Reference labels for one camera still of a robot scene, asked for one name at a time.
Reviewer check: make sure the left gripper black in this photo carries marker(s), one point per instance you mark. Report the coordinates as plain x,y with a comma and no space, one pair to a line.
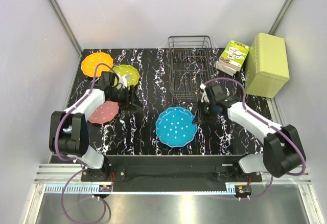
130,96

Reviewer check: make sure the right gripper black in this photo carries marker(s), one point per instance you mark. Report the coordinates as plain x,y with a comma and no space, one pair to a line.
200,116

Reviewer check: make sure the blue dotted plate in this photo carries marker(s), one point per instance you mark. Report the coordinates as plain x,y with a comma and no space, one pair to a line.
174,127

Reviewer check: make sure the black wire dish rack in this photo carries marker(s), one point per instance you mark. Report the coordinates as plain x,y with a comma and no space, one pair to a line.
190,64

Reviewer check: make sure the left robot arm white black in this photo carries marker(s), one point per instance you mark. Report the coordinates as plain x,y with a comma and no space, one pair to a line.
69,138

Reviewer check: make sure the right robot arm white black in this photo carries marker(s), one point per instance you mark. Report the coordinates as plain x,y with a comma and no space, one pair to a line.
282,148

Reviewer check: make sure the green dotted plate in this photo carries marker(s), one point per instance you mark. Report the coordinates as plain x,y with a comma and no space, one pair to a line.
127,69

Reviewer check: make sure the pink dotted plate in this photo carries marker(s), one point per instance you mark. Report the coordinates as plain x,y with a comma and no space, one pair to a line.
104,113

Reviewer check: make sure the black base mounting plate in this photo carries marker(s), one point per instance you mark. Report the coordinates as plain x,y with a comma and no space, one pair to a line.
125,173

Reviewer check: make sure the green book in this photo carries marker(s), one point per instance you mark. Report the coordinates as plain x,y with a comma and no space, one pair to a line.
233,57

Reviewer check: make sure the light green box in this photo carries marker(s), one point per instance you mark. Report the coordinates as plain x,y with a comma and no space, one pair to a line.
266,66

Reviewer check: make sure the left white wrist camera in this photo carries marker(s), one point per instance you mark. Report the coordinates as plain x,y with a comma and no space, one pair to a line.
123,81

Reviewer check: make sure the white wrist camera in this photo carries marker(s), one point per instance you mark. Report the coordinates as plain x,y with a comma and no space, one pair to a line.
204,98
123,81

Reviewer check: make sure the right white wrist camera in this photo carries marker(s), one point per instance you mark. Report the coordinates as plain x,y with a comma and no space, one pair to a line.
204,98

